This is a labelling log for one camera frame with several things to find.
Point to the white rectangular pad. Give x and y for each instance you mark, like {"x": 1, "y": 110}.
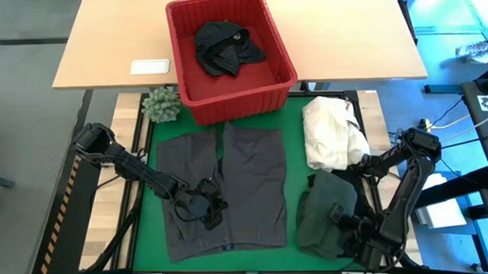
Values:
{"x": 150, "y": 66}

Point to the dark green garment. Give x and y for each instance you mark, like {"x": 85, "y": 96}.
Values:
{"x": 320, "y": 215}

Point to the wooden side board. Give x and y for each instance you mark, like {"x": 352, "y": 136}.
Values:
{"x": 100, "y": 223}
{"x": 373, "y": 116}

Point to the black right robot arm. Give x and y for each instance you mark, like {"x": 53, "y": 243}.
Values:
{"x": 409, "y": 196}

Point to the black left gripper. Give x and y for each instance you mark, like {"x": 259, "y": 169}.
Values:
{"x": 197, "y": 203}

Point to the white sneaker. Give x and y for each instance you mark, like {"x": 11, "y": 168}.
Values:
{"x": 470, "y": 47}
{"x": 485, "y": 57}

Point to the black buttoned garment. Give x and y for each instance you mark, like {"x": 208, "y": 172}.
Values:
{"x": 220, "y": 48}

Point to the black hazard-striped floor plate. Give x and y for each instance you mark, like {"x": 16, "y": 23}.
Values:
{"x": 73, "y": 216}

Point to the beige garment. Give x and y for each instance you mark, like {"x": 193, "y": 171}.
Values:
{"x": 329, "y": 130}

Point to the green spiky plant ornament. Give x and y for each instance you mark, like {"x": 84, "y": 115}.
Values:
{"x": 161, "y": 105}

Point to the white box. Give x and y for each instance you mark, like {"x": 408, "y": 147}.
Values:
{"x": 442, "y": 211}

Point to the dark grey garment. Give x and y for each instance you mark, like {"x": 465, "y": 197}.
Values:
{"x": 254, "y": 185}

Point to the light wooden desk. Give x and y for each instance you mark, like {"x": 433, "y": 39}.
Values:
{"x": 346, "y": 36}

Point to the red ribbed plastic bin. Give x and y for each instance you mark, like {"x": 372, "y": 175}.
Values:
{"x": 243, "y": 104}

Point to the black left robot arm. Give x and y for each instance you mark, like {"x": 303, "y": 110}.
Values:
{"x": 135, "y": 169}

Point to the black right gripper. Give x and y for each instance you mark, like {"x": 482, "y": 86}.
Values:
{"x": 368, "y": 246}

